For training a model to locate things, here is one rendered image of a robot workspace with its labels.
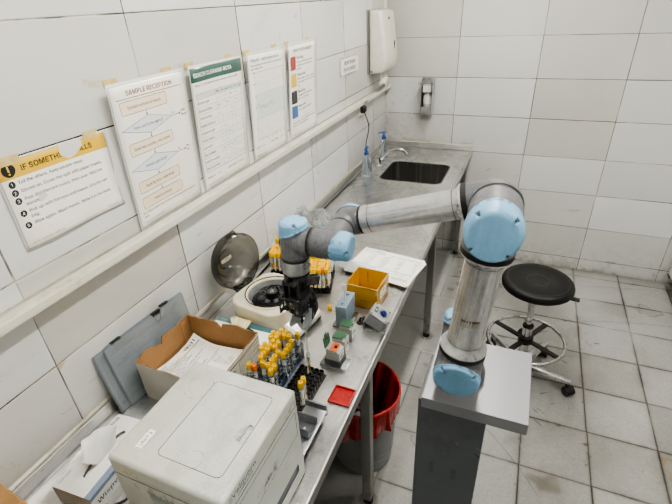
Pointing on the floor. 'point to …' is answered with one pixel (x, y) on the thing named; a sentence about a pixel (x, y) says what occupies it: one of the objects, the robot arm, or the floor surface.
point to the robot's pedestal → (445, 456)
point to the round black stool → (520, 287)
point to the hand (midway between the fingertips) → (304, 324)
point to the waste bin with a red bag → (382, 434)
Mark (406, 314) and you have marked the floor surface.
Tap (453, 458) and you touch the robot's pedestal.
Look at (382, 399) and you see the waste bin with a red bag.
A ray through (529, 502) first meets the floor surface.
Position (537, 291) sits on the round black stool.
